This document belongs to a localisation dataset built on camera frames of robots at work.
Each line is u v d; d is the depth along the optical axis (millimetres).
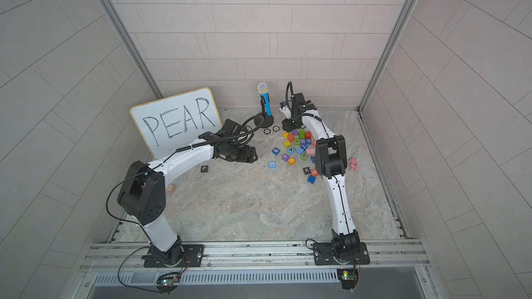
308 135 1041
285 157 962
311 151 1002
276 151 989
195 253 711
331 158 631
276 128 1084
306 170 913
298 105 838
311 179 904
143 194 450
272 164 937
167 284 639
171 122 891
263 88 955
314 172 913
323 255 707
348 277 680
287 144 998
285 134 1047
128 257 708
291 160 954
